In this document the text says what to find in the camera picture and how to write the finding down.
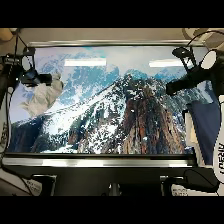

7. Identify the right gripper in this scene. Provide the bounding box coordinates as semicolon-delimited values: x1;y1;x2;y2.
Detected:
165;68;202;97

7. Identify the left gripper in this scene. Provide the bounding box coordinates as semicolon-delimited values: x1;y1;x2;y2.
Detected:
19;68;54;89

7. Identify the grey shirt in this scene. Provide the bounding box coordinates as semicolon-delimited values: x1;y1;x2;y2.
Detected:
19;71;65;118

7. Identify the navy blue garment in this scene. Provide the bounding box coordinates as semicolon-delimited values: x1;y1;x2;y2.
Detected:
185;99;222;167

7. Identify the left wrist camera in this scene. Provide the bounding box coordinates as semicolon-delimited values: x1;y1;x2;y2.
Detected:
21;46;37;72

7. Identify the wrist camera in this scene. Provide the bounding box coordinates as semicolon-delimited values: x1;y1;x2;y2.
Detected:
21;46;37;72
171;46;198;72

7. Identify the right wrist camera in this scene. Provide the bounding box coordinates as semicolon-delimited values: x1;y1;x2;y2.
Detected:
171;46;198;72

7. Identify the black cable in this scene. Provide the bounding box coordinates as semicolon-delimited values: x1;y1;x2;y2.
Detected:
185;29;224;48

